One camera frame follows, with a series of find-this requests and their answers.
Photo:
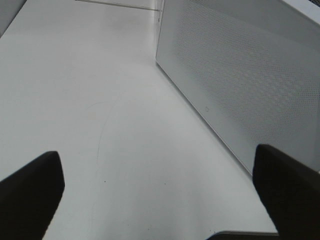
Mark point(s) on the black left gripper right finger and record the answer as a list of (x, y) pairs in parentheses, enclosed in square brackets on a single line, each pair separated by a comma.
[(290, 193)]

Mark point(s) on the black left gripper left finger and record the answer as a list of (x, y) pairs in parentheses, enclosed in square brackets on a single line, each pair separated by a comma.
[(30, 197)]

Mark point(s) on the white microwave door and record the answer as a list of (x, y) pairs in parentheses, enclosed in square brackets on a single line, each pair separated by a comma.
[(251, 68)]

